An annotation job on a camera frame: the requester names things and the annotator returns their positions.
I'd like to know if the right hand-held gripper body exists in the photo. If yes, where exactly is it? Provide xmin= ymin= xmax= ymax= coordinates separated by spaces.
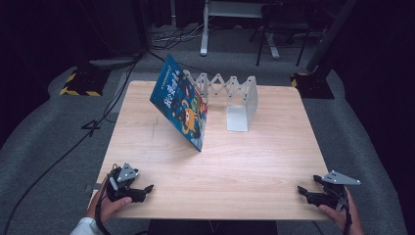
xmin=312 ymin=169 xmax=362 ymax=212

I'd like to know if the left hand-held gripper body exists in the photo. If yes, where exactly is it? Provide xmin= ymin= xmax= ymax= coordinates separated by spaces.
xmin=106 ymin=162 xmax=147 ymax=203

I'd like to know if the blue cartoon picture book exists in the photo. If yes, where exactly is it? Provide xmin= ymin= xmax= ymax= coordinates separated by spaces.
xmin=149 ymin=53 xmax=209 ymax=153

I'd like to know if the white expandable book stand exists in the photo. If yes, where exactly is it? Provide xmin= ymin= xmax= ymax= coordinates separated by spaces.
xmin=182 ymin=69 xmax=259 ymax=133

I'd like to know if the person's left hand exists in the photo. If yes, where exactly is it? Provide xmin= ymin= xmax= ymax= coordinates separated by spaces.
xmin=85 ymin=178 xmax=133 ymax=225

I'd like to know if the person's right hand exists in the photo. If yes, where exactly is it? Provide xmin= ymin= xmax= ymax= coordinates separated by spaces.
xmin=318 ymin=190 xmax=365 ymax=235

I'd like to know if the black base with hazard tape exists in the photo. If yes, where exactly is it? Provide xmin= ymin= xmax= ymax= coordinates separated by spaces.
xmin=59 ymin=67 xmax=112 ymax=98
xmin=290 ymin=71 xmax=336 ymax=100

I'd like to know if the dark slanted metal pole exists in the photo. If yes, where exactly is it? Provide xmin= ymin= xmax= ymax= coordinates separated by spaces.
xmin=305 ymin=0 xmax=358 ymax=73

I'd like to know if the black chair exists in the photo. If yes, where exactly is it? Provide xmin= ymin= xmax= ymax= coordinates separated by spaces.
xmin=249 ymin=2 xmax=311 ymax=68

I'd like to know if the right hand-held gripper black cable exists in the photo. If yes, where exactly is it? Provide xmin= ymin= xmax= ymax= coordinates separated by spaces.
xmin=343 ymin=195 xmax=354 ymax=235

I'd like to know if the hand-held gripper black cable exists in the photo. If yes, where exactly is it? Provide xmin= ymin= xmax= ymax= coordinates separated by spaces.
xmin=94 ymin=169 xmax=114 ymax=235
xmin=343 ymin=195 xmax=354 ymax=235

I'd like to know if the left hand-held gripper black cable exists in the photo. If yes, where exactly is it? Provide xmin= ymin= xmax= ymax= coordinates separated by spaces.
xmin=94 ymin=169 xmax=114 ymax=235

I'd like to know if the long black floor cable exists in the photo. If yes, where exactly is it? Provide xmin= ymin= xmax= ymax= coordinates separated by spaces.
xmin=1 ymin=52 xmax=145 ymax=235

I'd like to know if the bundle of floor cables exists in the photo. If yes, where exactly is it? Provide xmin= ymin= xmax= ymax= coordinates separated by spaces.
xmin=150 ymin=23 xmax=204 ymax=51

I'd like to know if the white metal desk frame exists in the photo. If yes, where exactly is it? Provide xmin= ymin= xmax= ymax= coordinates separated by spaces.
xmin=199 ymin=0 xmax=282 ymax=61

